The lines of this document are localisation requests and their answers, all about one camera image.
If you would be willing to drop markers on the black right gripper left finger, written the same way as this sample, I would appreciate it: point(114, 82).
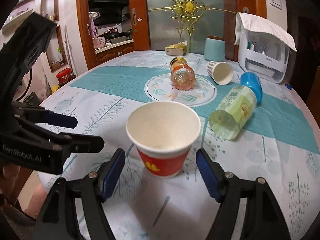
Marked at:
point(58, 217)

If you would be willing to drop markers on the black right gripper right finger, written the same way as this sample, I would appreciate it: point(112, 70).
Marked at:
point(263, 216)

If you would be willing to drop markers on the yellow tissue box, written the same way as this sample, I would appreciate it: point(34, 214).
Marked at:
point(178, 49)

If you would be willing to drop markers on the red paper cup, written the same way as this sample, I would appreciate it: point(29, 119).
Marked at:
point(163, 133)

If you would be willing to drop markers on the white countertop appliance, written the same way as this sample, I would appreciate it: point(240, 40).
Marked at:
point(264, 54)

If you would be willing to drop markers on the green labelled bottle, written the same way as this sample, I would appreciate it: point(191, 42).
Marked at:
point(233, 112)

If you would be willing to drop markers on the red bucket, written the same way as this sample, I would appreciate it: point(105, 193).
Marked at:
point(64, 76)

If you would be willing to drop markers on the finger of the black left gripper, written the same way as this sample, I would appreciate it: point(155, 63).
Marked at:
point(39, 115)
point(77, 143)

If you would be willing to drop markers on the person's left hand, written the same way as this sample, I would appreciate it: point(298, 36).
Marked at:
point(13, 180)

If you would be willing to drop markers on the teal ceramic canister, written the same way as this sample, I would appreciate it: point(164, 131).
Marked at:
point(214, 50)

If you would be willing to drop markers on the orange juice bottle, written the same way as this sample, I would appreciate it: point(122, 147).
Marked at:
point(182, 75)

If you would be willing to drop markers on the white cloth on appliance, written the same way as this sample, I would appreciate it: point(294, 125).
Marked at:
point(259, 24)

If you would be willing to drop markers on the frosted glass door gold ornament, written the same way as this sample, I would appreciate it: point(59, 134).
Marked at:
point(190, 21)

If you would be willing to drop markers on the blue plastic cup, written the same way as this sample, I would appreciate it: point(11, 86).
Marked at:
point(252, 81)

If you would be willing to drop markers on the small blue cap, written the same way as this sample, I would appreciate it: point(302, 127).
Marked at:
point(288, 86)

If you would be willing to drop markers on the patterned teal tablecloth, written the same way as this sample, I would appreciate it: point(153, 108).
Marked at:
point(277, 143)

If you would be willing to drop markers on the grey checkered paper cup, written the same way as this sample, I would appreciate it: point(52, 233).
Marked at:
point(220, 72)

